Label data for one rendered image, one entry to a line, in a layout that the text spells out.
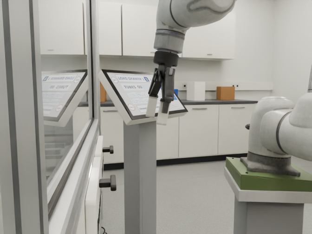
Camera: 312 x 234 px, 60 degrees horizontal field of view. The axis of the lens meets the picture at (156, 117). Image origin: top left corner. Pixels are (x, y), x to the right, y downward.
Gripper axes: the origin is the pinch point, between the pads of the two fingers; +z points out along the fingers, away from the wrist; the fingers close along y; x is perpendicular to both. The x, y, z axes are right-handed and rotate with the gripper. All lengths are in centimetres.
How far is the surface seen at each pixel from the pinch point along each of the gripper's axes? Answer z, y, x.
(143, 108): 3, 50, -8
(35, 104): -8, -64, 27
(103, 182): 12.0, -26.0, 16.7
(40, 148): -5, -64, 26
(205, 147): 68, 265, -163
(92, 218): 12.9, -39.1, 19.4
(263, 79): -52, 343, -293
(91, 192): 10.3, -35.4, 19.9
